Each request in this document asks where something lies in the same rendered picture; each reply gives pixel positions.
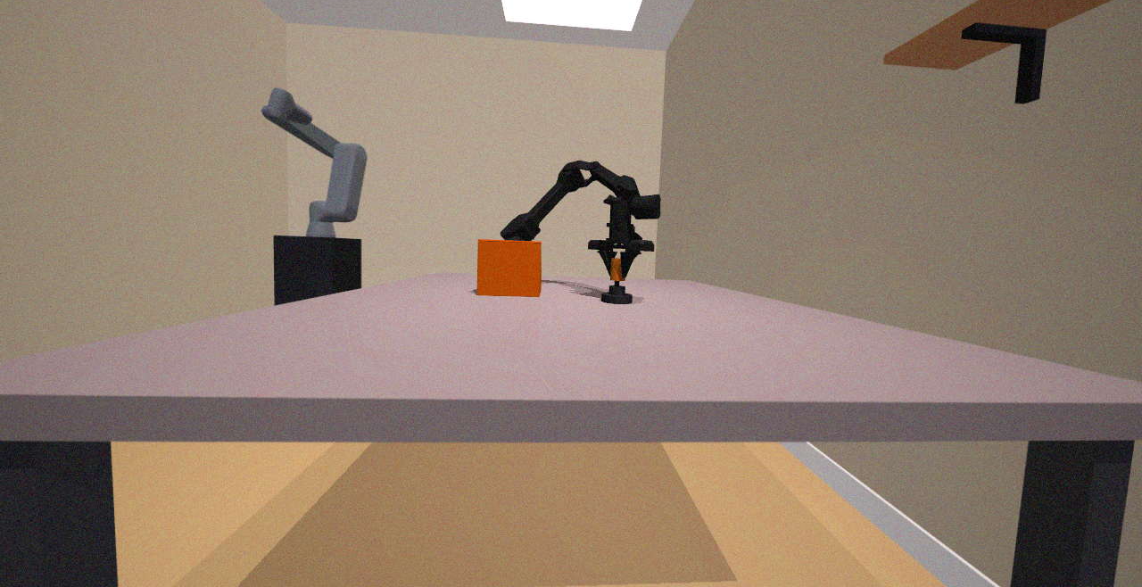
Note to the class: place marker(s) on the orange knob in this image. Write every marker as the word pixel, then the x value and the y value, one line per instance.
pixel 616 271

